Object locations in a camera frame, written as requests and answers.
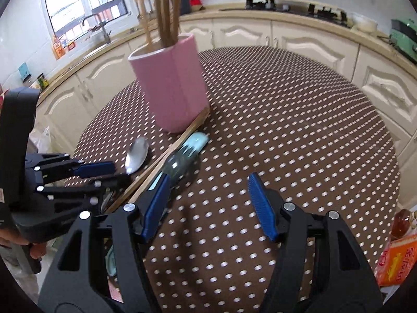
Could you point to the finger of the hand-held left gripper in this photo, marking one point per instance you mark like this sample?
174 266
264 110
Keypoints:
94 169
110 181

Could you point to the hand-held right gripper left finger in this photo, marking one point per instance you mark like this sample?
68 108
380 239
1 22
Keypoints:
156 208

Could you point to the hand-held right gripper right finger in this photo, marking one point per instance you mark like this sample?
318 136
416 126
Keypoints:
260 202

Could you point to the metal spoon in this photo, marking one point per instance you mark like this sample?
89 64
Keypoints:
136 156

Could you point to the light blue knife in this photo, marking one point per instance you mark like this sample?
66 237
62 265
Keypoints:
197 141

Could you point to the pink utensil holder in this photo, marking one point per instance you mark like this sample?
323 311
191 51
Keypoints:
169 84

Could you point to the pile of wooden chopsticks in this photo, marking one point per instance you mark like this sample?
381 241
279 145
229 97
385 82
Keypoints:
165 6

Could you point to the person's left hand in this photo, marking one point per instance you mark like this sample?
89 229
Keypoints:
13 238

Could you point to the white plastic bag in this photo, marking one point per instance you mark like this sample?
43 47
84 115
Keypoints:
41 138

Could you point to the teal card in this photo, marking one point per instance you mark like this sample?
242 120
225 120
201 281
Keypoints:
24 71

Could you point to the orange detergent bottle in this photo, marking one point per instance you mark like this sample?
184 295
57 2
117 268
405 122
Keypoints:
58 47

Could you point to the small orange jar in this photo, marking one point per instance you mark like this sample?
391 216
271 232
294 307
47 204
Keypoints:
71 45

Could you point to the metal faucet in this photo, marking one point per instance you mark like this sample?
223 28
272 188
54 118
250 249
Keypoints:
106 32

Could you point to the orange bag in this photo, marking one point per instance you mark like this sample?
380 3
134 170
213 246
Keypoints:
400 260

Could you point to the cream lower kitchen cabinets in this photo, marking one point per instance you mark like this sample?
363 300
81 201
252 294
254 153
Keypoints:
241 32

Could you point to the black electric kettle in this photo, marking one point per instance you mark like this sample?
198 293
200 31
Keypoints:
185 3

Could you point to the red container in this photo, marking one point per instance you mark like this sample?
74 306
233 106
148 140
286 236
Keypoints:
196 4

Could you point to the black gas stove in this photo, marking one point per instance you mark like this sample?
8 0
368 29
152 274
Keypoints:
260 5

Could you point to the white bowl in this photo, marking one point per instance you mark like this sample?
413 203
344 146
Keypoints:
364 22

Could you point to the green electric cooker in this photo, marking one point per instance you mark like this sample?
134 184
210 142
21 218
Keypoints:
404 36

